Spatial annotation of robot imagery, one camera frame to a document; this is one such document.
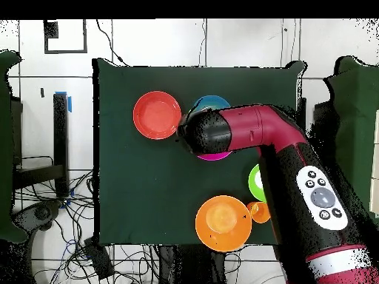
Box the pink plastic bowl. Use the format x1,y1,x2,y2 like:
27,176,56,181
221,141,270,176
196,151,233,161

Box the blue plastic bowl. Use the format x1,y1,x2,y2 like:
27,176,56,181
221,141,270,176
192,95,232,112

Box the dark green table cloth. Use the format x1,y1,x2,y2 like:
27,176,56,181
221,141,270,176
92,57,307,246

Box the red plastic bowl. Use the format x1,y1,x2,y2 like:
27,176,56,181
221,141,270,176
133,90,182,141

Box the large green plastic bowl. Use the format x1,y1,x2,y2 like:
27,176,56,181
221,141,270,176
247,163,267,203

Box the large orange plastic bowl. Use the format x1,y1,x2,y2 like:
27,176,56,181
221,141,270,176
195,195,253,253

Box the orange plastic cup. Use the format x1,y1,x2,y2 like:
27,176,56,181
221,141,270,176
246,201,272,224

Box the black metal stand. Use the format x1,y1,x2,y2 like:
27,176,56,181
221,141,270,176
11,92,72,198

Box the black chair base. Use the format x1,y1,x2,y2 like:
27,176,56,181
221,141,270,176
13,199,64,237

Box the green cloth side table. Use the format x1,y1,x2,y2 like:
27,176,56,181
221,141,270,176
313,55,379,226
0,49,29,244

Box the white box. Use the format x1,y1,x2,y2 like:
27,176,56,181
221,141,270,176
369,109,379,215

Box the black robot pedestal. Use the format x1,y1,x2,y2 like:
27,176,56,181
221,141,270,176
156,244,229,284

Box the black square floor frame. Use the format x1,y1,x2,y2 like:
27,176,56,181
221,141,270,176
43,18,88,55

